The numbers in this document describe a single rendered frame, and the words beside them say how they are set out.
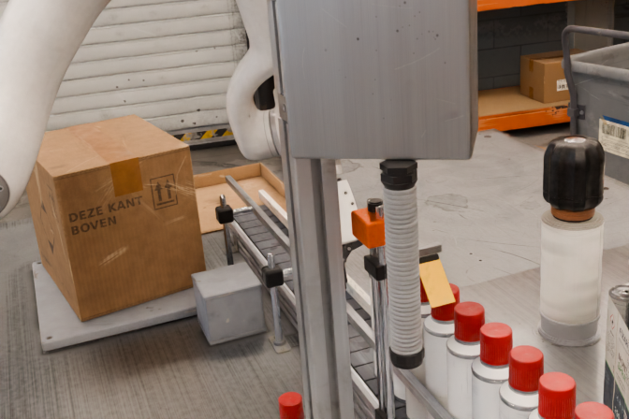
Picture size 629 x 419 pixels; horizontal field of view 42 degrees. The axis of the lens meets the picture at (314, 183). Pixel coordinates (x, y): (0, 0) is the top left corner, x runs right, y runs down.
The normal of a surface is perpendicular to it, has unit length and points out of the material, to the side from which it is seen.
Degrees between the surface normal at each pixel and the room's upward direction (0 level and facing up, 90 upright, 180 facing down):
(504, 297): 0
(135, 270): 90
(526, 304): 0
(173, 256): 90
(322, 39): 90
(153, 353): 0
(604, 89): 93
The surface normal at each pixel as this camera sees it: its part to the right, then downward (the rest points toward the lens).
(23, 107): 0.65, 0.15
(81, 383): -0.07, -0.94
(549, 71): 0.25, 0.31
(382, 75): -0.25, 0.35
